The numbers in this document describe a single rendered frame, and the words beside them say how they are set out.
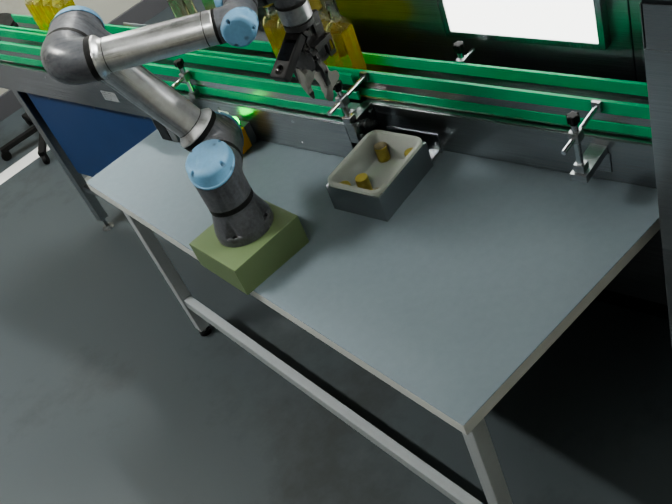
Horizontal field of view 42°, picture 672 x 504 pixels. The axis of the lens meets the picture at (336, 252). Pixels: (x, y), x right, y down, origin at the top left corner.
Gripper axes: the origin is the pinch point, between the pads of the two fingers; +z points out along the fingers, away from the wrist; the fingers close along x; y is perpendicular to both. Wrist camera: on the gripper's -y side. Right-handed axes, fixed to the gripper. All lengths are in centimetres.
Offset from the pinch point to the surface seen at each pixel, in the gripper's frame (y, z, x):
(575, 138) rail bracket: 10, 8, -61
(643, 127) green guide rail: 22, 13, -70
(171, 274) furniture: -18, 73, 82
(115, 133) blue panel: 11, 43, 124
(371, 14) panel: 37.3, 1.3, 10.9
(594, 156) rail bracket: 16, 18, -61
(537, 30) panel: 38, 2, -38
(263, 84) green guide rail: 11.4, 9.0, 32.9
